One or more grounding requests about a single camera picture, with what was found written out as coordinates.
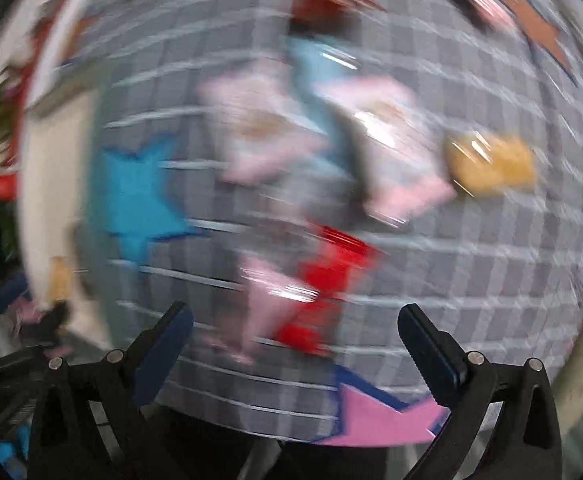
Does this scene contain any pink soft packet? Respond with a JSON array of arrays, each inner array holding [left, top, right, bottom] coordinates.
[[208, 252, 319, 365]]

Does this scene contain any red crinkled snack packet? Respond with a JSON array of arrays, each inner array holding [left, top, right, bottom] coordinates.
[[290, 0, 386, 30]]

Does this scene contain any golden biscuit clear packet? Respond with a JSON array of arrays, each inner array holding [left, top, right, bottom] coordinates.
[[444, 131, 537, 196]]

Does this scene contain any large pink white snack packet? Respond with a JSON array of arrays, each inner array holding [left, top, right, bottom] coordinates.
[[322, 77, 456, 226]]

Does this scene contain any red candy packet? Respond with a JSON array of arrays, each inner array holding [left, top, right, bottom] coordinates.
[[274, 226, 378, 358]]

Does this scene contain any white red shelf unit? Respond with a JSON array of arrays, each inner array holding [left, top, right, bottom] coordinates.
[[16, 0, 109, 348]]

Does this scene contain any small pink white snack packet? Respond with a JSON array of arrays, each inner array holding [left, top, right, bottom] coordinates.
[[200, 58, 327, 185]]

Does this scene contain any light blue snack packet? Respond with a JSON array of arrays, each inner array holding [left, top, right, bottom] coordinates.
[[286, 35, 359, 176]]

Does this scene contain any grey grid patterned cloth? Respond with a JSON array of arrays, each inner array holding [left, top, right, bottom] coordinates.
[[79, 0, 583, 441]]

